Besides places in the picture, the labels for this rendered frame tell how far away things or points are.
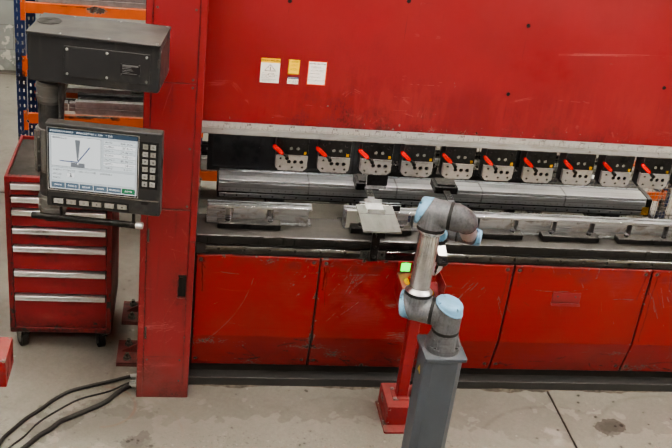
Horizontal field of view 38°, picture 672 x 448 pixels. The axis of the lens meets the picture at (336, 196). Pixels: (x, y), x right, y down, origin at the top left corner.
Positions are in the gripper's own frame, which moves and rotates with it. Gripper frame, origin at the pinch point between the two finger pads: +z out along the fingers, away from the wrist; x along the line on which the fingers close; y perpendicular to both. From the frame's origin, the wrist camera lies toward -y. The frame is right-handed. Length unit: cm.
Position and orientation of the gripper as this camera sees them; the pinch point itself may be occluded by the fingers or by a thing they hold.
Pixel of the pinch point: (434, 274)
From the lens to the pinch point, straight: 461.7
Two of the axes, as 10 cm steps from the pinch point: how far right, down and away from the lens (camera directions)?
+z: -1.2, 8.5, 5.2
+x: -9.8, -0.4, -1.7
